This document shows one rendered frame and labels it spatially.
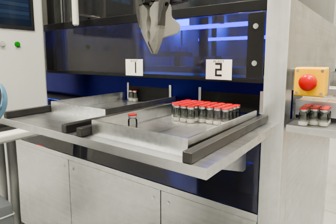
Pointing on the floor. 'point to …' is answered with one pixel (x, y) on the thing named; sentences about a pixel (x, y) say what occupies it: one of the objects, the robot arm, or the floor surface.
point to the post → (277, 94)
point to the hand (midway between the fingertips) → (150, 46)
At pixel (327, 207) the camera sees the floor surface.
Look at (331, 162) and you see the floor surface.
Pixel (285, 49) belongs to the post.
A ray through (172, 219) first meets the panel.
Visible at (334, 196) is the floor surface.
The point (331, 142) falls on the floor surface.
